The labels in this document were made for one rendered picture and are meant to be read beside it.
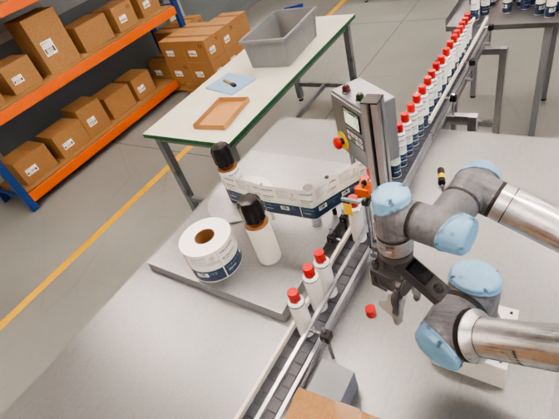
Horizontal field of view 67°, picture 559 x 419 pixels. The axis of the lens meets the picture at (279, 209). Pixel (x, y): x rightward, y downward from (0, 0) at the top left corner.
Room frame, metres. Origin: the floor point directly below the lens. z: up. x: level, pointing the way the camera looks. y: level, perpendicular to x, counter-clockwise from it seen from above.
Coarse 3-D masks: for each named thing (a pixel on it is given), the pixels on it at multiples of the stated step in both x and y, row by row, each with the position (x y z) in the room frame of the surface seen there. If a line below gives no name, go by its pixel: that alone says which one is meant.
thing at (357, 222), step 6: (354, 198) 1.05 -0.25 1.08; (354, 204) 1.04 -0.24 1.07; (360, 204) 1.06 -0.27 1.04; (354, 210) 1.03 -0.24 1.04; (360, 210) 1.03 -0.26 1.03; (354, 216) 1.03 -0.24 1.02; (360, 216) 1.03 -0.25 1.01; (354, 222) 1.03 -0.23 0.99; (360, 222) 1.03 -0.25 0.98; (354, 228) 1.04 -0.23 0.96; (360, 228) 1.03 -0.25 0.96; (354, 234) 1.04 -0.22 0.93; (366, 234) 1.04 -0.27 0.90; (354, 240) 1.04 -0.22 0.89
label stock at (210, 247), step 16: (192, 224) 1.27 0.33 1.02; (208, 224) 1.24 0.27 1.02; (224, 224) 1.21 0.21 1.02; (192, 240) 1.18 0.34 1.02; (208, 240) 1.22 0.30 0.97; (224, 240) 1.12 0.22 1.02; (192, 256) 1.10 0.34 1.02; (208, 256) 1.08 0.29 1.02; (224, 256) 1.10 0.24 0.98; (240, 256) 1.15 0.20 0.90; (208, 272) 1.08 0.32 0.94; (224, 272) 1.09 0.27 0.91
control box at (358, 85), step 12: (360, 84) 1.04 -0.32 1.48; (336, 96) 1.03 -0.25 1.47; (348, 96) 1.00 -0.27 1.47; (384, 96) 0.94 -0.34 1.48; (336, 108) 1.04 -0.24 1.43; (336, 120) 1.05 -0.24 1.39; (360, 120) 0.91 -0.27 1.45; (396, 120) 0.92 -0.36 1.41; (396, 132) 0.92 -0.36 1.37; (348, 144) 1.01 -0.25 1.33; (396, 144) 0.92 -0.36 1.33; (360, 156) 0.94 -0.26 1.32; (396, 156) 0.92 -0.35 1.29
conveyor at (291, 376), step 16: (352, 240) 1.06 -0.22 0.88; (368, 240) 1.03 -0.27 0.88; (336, 272) 0.94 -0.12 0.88; (352, 272) 0.92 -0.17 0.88; (320, 320) 0.78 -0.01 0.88; (288, 352) 0.71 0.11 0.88; (304, 352) 0.69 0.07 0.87; (272, 368) 0.67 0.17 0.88; (272, 384) 0.63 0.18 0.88; (288, 384) 0.61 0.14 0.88; (256, 400) 0.60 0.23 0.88; (272, 400) 0.58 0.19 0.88; (272, 416) 0.54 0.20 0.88
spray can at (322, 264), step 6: (318, 252) 0.87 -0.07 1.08; (318, 258) 0.85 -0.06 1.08; (324, 258) 0.86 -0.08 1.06; (318, 264) 0.85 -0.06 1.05; (324, 264) 0.85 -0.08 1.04; (330, 264) 0.86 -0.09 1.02; (318, 270) 0.85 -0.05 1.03; (324, 270) 0.84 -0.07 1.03; (330, 270) 0.85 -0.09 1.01; (324, 276) 0.84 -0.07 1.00; (330, 276) 0.85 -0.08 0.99; (324, 282) 0.84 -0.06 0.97; (330, 282) 0.84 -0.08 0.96; (324, 288) 0.85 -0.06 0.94; (336, 288) 0.86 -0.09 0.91; (336, 294) 0.85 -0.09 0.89
